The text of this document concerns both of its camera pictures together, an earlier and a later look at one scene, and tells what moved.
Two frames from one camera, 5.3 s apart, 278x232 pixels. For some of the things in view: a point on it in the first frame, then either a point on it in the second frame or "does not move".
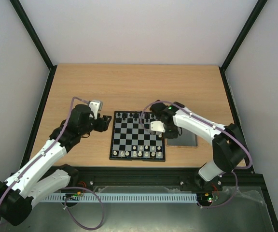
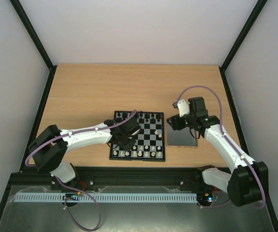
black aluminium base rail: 163,180 does not move
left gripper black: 103,123 to 129,146
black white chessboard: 132,139 does not move
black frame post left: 36,40 does not move
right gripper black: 171,133 to 174,123
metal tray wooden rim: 187,139 does not move
